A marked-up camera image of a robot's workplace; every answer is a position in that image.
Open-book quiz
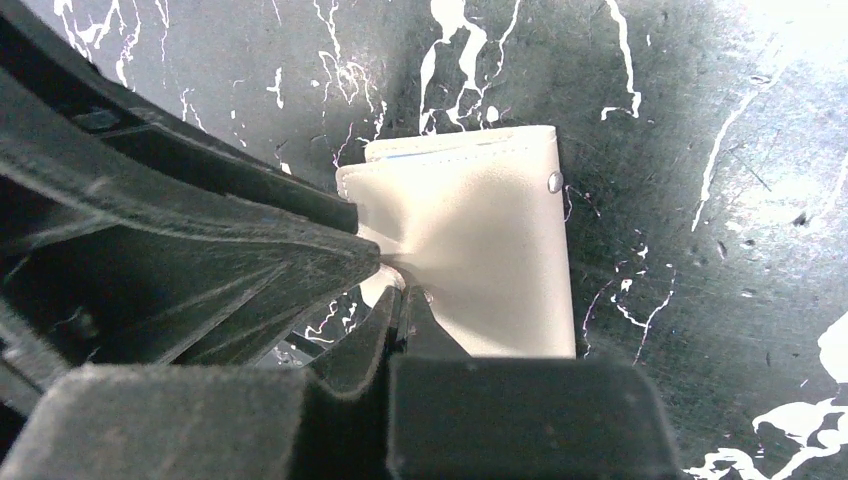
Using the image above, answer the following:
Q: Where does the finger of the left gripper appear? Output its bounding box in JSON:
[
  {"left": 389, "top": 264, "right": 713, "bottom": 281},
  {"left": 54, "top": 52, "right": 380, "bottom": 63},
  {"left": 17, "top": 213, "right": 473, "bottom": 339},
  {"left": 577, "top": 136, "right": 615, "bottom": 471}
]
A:
[
  {"left": 1, "top": 1, "right": 358, "bottom": 233},
  {"left": 1, "top": 74, "right": 379, "bottom": 398}
]

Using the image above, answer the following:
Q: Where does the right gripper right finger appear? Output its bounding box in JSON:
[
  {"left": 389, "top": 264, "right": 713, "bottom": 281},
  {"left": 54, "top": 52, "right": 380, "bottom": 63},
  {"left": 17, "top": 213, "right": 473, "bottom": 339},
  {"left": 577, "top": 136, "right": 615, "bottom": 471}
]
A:
[{"left": 387, "top": 287, "right": 682, "bottom": 479}]

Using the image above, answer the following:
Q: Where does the silver metal card holder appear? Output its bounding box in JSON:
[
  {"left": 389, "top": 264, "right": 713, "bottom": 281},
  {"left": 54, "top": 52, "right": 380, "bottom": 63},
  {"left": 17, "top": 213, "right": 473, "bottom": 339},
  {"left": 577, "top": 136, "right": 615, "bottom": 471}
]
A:
[{"left": 335, "top": 125, "right": 577, "bottom": 358}]

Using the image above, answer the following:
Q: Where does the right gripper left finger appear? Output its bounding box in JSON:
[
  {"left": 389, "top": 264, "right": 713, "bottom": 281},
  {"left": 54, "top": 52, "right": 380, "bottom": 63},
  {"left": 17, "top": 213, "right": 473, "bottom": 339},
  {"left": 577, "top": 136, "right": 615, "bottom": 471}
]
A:
[{"left": 1, "top": 287, "right": 401, "bottom": 479}]

